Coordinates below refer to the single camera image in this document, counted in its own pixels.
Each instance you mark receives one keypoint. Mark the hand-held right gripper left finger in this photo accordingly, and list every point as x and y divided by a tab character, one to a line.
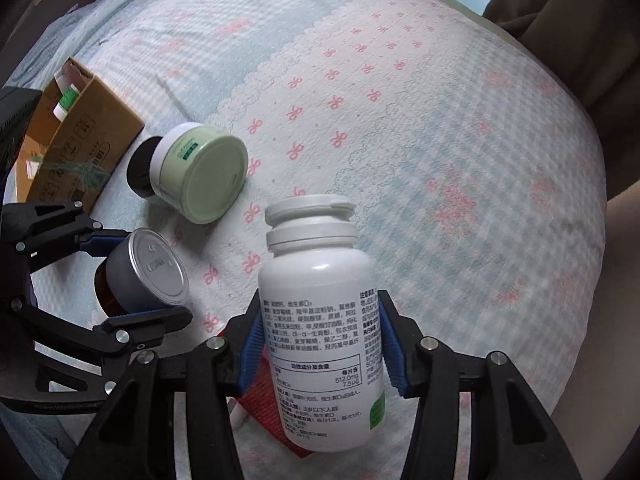
250	355

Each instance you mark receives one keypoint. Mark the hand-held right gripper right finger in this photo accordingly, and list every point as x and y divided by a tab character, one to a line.
395	360

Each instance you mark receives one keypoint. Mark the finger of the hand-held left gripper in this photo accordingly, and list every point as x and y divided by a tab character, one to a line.
135	321
102	243

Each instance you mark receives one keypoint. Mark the silver lid brown jar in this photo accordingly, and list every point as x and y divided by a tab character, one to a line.
145	270

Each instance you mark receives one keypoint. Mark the white pill bottle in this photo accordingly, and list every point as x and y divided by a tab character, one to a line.
320	320

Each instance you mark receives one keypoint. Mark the red packet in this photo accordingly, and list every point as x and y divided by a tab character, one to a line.
260	395

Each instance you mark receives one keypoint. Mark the white and green tube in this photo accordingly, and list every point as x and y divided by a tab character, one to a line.
67	97

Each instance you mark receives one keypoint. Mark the small white tube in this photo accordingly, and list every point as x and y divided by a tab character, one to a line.
238	412

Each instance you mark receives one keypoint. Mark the brown cardboard box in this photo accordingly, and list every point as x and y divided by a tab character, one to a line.
85	135

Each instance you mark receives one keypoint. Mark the black round jar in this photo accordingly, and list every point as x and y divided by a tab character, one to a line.
140	167

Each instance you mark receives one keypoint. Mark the light green cream jar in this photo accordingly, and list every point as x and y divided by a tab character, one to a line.
205	175

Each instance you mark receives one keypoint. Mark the person's blue jeans leg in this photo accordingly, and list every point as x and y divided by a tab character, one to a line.
30	440

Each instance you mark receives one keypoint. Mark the person's bare leg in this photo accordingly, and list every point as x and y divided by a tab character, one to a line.
615	335

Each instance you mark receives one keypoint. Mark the bow print checked blanket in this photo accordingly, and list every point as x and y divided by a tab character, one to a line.
400	135

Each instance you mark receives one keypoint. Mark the brown cloth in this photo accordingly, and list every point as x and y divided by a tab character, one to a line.
575	35

